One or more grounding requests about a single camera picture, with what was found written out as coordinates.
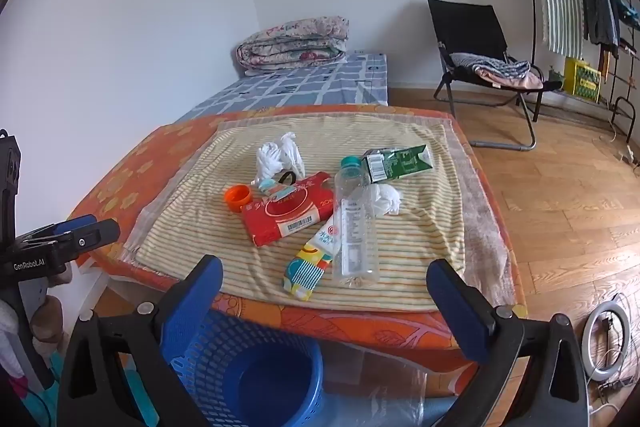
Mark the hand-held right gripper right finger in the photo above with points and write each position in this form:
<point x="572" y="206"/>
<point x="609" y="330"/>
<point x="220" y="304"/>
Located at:
<point x="455" y="307"/>

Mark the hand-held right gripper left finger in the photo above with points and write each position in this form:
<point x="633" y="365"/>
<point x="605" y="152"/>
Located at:
<point x="192" y="307"/>

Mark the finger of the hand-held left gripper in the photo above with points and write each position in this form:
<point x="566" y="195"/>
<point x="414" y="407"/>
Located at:
<point x="95" y="237"/>
<point x="75" y="224"/>

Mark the blue plastic basket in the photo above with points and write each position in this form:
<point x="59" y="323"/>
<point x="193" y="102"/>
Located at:
<point x="260" y="382"/>

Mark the orange bottle cap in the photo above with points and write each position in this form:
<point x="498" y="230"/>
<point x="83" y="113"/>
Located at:
<point x="237" y="199"/>

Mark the clear plastic bottle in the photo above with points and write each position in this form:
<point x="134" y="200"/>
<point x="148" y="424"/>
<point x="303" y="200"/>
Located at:
<point x="355" y="232"/>

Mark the small white tissue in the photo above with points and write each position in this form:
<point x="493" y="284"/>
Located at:
<point x="387" y="199"/>

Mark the red cardboard box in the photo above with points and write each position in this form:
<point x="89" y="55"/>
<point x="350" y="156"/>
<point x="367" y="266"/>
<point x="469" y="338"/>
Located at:
<point x="290" y="212"/>

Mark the white wet wipe packet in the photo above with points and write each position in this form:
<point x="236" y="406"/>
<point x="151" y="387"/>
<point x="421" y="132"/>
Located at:
<point x="327" y="237"/>

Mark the green drink carton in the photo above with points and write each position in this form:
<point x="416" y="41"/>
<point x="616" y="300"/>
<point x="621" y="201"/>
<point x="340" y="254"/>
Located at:
<point x="400" y="162"/>

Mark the yellow striped towel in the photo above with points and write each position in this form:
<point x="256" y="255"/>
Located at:
<point x="200" y="207"/>

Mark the clear plastic bag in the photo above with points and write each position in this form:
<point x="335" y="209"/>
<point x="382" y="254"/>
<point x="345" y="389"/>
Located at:
<point x="390" y="387"/>

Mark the colourful patterned packet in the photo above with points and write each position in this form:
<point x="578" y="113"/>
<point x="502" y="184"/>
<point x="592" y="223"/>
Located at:
<point x="305" y="274"/>

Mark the small pastel wrapper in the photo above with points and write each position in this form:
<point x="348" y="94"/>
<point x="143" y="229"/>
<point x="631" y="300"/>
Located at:
<point x="280" y="192"/>

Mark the white power strip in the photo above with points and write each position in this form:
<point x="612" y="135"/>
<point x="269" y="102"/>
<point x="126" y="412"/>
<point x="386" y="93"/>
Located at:
<point x="631" y="154"/>

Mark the pink cloth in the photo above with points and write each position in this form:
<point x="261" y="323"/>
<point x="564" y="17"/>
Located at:
<point x="520" y="82"/>

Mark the bed with blue plaid sheet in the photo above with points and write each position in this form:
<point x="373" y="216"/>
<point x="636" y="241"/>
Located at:
<point x="300" y="87"/>

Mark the striped cloth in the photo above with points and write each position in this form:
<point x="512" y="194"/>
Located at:
<point x="492" y="63"/>

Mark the yellow plastic crate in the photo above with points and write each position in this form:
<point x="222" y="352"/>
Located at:
<point x="582" y="79"/>

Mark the folded floral quilt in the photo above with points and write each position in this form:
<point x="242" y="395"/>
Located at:
<point x="290" y="44"/>

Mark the black folding chair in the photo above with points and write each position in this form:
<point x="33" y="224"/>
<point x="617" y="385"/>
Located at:
<point x="465" y="22"/>

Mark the black metal drying rack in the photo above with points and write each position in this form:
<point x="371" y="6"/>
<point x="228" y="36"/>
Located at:
<point x="534" y="2"/>

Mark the dark hanging jacket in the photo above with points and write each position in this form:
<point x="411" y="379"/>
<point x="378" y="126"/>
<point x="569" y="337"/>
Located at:
<point x="597" y="12"/>

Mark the teal hanging garment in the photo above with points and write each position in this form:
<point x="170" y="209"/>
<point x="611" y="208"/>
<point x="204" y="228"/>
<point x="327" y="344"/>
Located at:
<point x="629" y="14"/>

